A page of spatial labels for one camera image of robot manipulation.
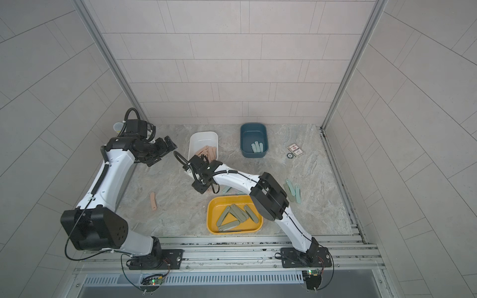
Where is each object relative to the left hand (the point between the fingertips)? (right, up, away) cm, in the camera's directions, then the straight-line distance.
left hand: (173, 147), depth 81 cm
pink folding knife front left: (-12, -25, +5) cm, 29 cm away
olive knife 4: (+25, -34, -2) cm, 42 cm away
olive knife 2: (+22, -31, 0) cm, 37 cm away
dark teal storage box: (+34, +8, +31) cm, 47 cm away
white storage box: (+4, +3, +26) cm, 27 cm away
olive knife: (+29, -29, 0) cm, 41 cm away
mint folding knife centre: (+22, -21, +9) cm, 32 cm away
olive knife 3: (+35, -31, +1) cm, 47 cm away
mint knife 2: (+38, 0, +24) cm, 45 cm away
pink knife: (+14, -4, +21) cm, 25 cm away
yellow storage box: (+18, -27, +2) cm, 33 cm away
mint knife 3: (+41, -1, +25) cm, 48 cm away
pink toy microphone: (-26, +9, +3) cm, 28 cm away
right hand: (+10, -19, +8) cm, 22 cm away
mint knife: (+36, -1, +24) cm, 43 cm away
